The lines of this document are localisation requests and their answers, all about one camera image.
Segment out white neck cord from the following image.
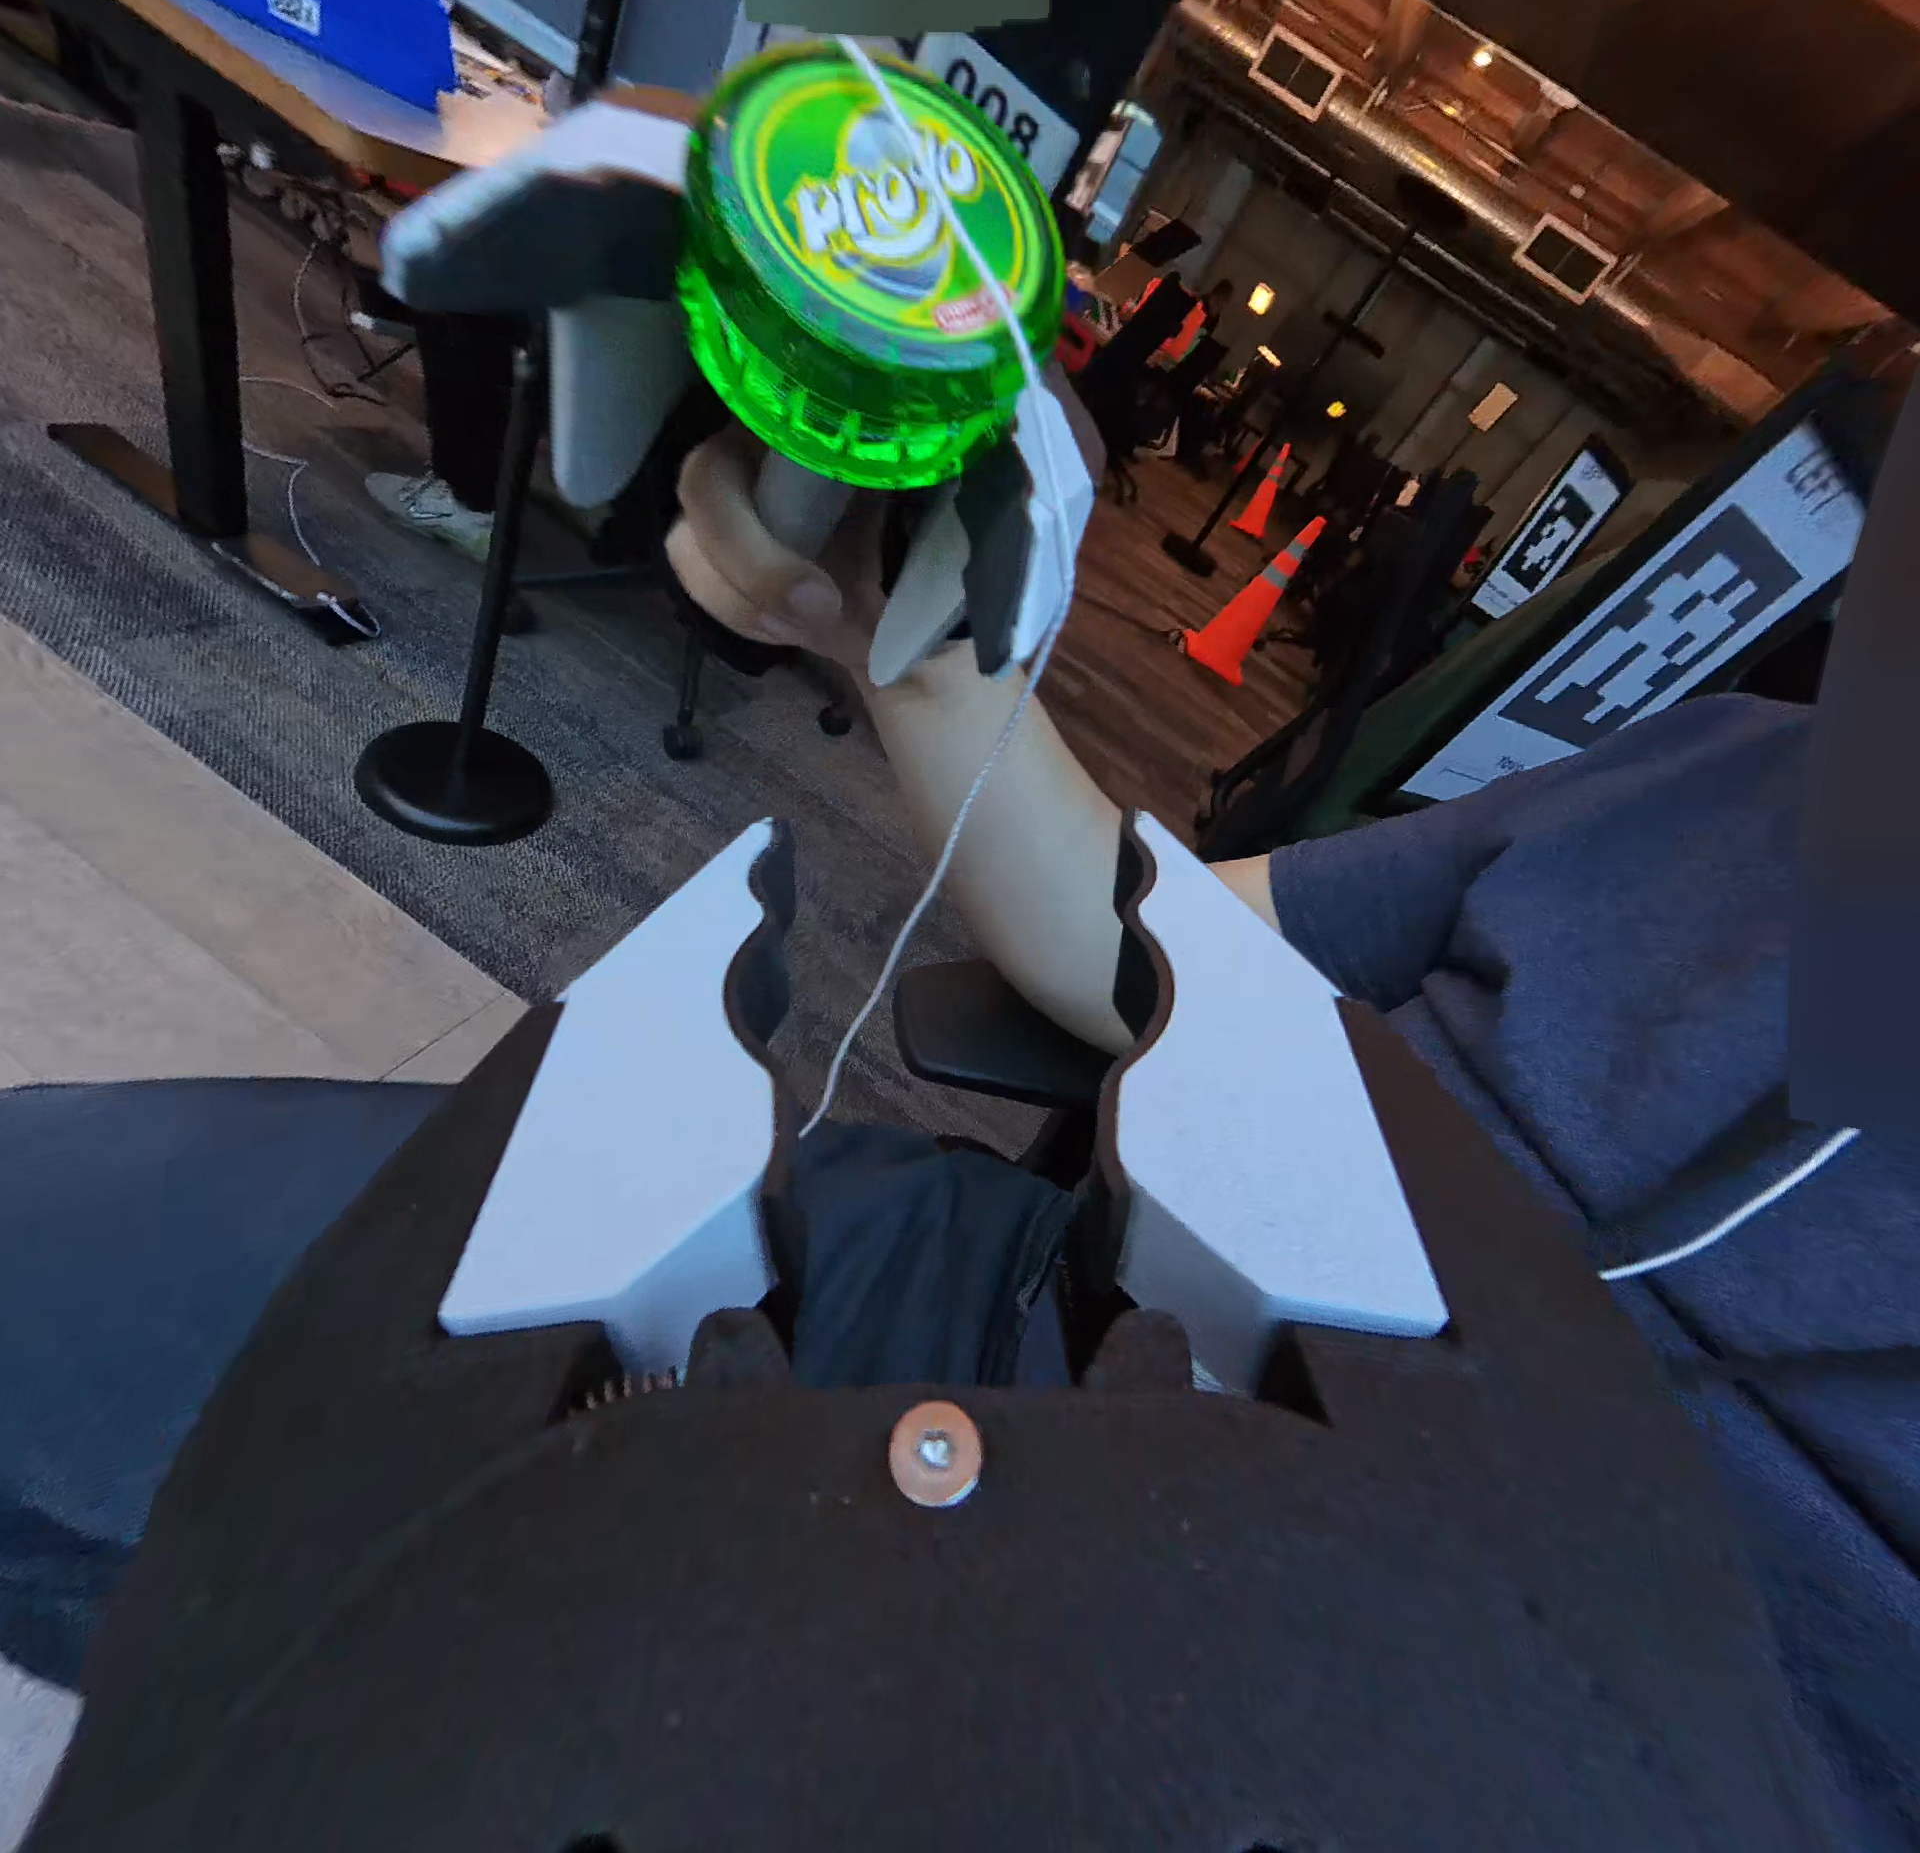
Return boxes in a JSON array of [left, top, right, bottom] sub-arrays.
[[1598, 1125, 1865, 1280]]

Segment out black office chair base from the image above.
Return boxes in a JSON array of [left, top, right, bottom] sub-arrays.
[[657, 615, 860, 763]]

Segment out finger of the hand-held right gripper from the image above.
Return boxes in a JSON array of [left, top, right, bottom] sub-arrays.
[[864, 382, 1107, 685], [379, 101, 711, 513]]

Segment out wooden desk black legs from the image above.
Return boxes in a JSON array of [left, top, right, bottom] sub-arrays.
[[0, 0, 709, 645]]

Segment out green yoyo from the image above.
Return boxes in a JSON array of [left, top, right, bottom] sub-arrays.
[[675, 38, 1065, 490]]

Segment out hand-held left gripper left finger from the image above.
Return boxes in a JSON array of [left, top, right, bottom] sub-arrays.
[[440, 817, 797, 1382]]

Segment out white yoyo string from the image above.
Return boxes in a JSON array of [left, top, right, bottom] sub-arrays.
[[797, 33, 1089, 1137]]

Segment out person's dark trousers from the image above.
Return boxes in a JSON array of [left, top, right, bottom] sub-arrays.
[[0, 1079, 1082, 1697]]

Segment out blue plastic bin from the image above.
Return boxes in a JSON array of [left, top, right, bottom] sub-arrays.
[[127, 0, 457, 101]]

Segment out black mesh office chair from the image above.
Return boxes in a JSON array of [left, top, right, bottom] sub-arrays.
[[1199, 472, 1493, 863]]

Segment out small black white tag board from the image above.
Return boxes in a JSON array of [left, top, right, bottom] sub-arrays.
[[1469, 439, 1632, 620]]

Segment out white floor cable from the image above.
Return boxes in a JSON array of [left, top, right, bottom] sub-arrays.
[[242, 373, 379, 640]]

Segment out white ceiling vent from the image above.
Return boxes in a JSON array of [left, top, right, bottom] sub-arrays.
[[1250, 22, 1342, 121], [1510, 217, 1619, 304]]

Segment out black chair armrest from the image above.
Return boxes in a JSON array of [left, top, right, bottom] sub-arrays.
[[894, 960, 1120, 1108]]

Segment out large black white tag board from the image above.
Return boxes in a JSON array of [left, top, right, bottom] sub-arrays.
[[1400, 368, 1870, 803]]

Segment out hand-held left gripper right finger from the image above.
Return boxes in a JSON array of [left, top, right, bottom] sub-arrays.
[[1082, 810, 1449, 1393]]

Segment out person's right hand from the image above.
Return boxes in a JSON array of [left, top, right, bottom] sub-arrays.
[[664, 427, 902, 659]]

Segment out person's right forearm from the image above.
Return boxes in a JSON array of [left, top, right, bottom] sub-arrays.
[[862, 631, 1276, 1056]]

